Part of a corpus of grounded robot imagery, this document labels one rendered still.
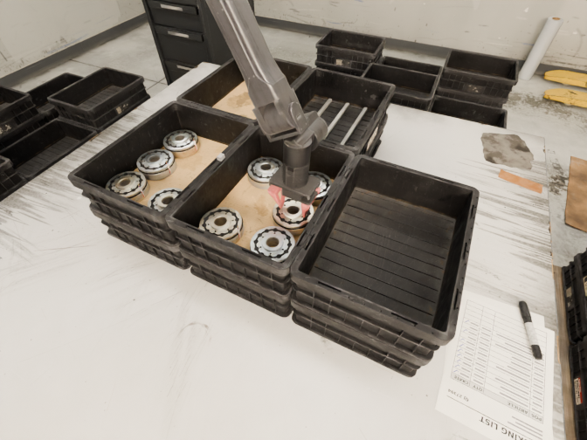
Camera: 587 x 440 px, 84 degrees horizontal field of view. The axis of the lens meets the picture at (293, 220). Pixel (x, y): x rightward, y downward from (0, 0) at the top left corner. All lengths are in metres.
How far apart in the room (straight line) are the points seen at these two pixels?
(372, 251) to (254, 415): 0.43
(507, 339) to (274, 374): 0.54
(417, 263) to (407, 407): 0.30
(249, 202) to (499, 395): 0.71
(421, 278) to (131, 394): 0.66
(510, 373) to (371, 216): 0.45
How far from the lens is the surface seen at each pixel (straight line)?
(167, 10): 2.51
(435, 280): 0.79
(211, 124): 1.06
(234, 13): 0.62
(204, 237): 0.68
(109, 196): 0.85
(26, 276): 1.13
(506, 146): 1.48
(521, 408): 0.89
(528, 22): 3.96
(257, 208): 0.85
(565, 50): 4.08
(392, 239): 0.82
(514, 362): 0.93
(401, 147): 1.32
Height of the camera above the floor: 1.45
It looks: 49 degrees down
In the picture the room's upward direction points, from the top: straight up
